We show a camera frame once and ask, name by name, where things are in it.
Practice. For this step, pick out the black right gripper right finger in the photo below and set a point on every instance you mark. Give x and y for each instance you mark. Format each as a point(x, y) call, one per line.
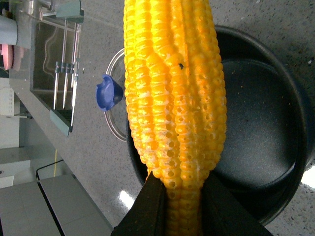
point(223, 215)

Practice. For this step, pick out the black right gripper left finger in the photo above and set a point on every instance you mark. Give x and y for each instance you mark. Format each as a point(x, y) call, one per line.
point(147, 215)

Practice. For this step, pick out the glass lid blue knob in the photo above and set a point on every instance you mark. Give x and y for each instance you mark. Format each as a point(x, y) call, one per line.
point(110, 96)

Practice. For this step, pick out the yellow corn cob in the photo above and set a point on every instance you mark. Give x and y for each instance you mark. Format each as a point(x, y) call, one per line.
point(175, 100)

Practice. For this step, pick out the dark blue saucepan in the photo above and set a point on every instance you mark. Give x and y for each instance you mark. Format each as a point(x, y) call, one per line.
point(270, 134)

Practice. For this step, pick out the pink plates stack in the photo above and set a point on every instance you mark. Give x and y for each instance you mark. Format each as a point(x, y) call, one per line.
point(12, 56)

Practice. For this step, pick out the steel sink drying rack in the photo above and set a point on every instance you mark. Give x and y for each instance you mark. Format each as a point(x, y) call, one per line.
point(56, 44)

